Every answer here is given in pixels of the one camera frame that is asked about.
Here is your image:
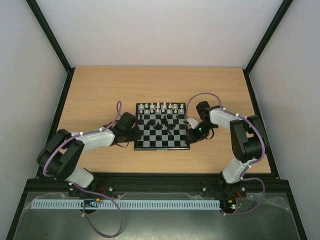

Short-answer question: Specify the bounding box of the black grey chess board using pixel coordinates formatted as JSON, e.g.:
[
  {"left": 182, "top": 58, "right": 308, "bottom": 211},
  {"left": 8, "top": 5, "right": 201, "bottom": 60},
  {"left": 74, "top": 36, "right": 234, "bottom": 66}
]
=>
[{"left": 134, "top": 102, "right": 190, "bottom": 151}]

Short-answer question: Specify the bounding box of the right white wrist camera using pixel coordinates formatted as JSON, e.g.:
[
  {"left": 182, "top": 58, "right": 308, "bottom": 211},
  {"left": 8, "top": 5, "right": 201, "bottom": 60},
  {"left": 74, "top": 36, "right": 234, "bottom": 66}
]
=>
[{"left": 184, "top": 117, "right": 199, "bottom": 129}]

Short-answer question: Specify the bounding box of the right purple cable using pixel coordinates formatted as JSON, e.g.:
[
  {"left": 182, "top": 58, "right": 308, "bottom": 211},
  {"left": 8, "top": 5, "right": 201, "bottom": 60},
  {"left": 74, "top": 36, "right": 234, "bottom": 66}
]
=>
[{"left": 186, "top": 92, "right": 266, "bottom": 217}]

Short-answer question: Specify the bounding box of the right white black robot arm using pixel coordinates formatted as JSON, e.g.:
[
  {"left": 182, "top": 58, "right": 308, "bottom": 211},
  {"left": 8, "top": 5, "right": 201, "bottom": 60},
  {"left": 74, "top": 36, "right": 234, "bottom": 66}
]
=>
[{"left": 184, "top": 101, "right": 268, "bottom": 196}]

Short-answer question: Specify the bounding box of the white slotted cable duct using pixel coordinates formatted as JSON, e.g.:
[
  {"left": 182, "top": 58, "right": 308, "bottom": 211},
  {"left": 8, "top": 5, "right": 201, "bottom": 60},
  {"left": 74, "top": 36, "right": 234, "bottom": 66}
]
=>
[{"left": 30, "top": 199, "right": 221, "bottom": 211}]

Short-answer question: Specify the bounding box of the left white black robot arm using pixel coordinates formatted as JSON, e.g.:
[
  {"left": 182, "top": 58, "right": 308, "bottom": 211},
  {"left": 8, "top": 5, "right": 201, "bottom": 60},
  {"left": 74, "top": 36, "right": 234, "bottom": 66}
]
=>
[{"left": 36, "top": 112, "right": 141, "bottom": 192}]

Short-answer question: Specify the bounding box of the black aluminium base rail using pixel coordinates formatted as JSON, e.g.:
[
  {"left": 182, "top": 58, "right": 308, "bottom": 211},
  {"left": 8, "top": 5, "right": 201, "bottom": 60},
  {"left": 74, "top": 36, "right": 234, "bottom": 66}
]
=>
[{"left": 24, "top": 172, "right": 291, "bottom": 200}]

